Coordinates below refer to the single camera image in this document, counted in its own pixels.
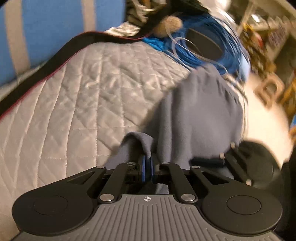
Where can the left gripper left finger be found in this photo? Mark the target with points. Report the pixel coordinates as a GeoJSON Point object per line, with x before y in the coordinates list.
{"type": "Point", "coordinates": [124, 176]}

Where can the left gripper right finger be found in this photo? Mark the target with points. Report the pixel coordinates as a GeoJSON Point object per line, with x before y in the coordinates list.
{"type": "Point", "coordinates": [169, 178]}

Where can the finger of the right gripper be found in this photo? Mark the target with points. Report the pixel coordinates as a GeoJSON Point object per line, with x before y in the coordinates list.
{"type": "Point", "coordinates": [207, 162]}

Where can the grey fleece garment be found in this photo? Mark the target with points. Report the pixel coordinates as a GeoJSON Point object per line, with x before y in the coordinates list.
{"type": "Point", "coordinates": [199, 118]}

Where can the grey quilted bedspread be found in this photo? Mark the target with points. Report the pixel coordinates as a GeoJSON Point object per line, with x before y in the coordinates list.
{"type": "Point", "coordinates": [74, 120]}

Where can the tan teddy bear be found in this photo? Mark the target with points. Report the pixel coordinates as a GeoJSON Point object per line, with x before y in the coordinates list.
{"type": "Point", "coordinates": [167, 26]}

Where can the cluttered shelf unit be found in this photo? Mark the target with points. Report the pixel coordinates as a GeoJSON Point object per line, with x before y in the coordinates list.
{"type": "Point", "coordinates": [267, 31]}

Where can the black bag with clutter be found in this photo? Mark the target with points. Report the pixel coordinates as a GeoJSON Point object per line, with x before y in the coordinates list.
{"type": "Point", "coordinates": [141, 12]}

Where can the black strap red edge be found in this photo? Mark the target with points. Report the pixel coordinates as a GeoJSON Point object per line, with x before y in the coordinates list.
{"type": "Point", "coordinates": [59, 59]}

